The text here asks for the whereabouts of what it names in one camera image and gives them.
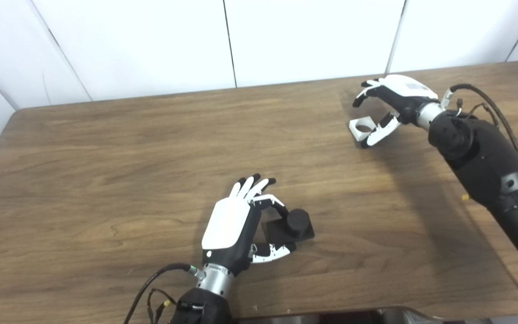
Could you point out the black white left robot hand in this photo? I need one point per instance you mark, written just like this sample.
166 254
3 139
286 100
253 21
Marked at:
227 225

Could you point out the white square piece with hole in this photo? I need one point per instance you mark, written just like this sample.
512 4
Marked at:
353 133

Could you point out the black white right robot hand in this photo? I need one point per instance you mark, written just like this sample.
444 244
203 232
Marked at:
403 90

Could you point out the black peg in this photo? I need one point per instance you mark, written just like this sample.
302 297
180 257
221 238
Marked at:
297 220

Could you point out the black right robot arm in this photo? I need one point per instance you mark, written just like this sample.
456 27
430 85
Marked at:
488 166

